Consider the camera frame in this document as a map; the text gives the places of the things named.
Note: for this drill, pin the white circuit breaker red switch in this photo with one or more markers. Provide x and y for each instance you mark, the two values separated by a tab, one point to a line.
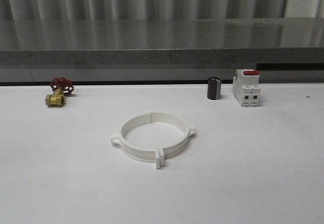
245	87

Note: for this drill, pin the grey stone counter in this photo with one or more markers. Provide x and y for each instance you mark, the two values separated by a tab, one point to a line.
136	51

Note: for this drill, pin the white half-ring clamp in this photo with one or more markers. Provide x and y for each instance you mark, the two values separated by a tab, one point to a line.
118	140
169	132

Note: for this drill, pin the grey pleated curtain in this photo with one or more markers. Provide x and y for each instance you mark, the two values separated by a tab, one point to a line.
140	9

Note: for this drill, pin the black cylindrical capacitor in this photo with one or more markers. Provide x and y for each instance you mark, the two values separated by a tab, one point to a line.
214	88

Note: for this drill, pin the brass valve red handwheel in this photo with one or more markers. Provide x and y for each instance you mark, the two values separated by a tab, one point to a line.
61	87

